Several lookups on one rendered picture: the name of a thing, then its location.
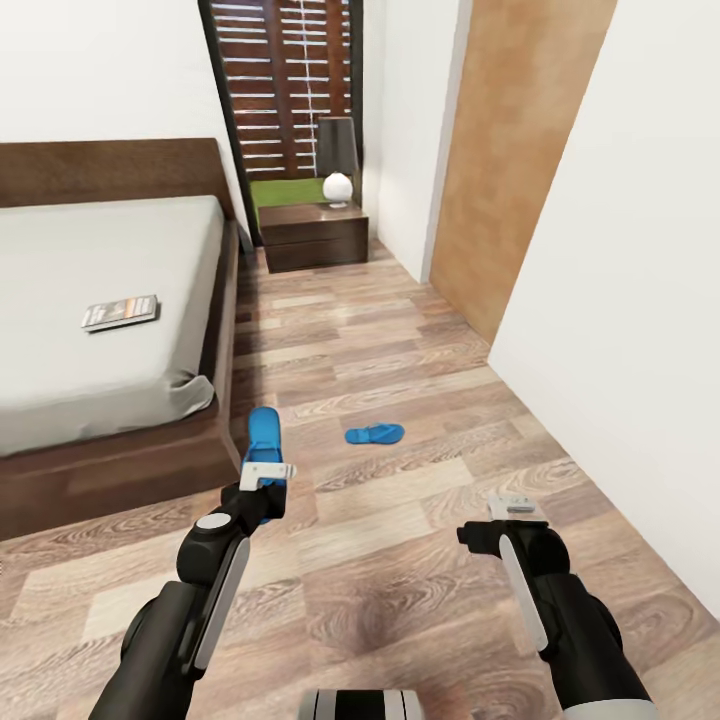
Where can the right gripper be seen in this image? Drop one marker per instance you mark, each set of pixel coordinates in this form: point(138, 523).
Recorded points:
point(479, 536)

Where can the sandal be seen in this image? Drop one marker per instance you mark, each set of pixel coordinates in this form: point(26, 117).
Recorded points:
point(265, 442)
point(382, 434)

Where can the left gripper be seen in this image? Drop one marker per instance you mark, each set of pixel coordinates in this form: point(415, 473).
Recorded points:
point(269, 501)

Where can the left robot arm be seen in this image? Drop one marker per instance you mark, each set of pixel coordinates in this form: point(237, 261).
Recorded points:
point(171, 640)

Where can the fixed window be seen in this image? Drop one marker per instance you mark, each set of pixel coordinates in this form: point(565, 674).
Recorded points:
point(279, 65)

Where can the hardback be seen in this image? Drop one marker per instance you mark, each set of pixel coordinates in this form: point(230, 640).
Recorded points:
point(121, 312)

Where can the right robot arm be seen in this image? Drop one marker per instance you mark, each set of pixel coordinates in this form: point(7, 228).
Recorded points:
point(571, 630)

